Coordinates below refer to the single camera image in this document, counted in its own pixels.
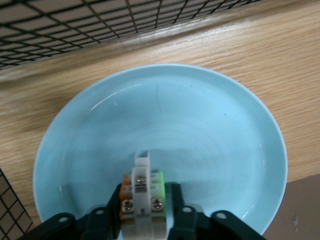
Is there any light blue round plate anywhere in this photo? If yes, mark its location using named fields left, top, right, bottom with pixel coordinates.
left=32, top=63, right=288, bottom=240

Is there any black wire rack wooden top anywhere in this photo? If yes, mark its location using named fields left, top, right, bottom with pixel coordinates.
left=0, top=0, right=320, bottom=240

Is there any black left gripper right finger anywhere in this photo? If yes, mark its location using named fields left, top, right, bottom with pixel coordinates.
left=165, top=182, right=210, bottom=240

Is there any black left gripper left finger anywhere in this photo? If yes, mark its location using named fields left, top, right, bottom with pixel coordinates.
left=82, top=183, right=126, bottom=240

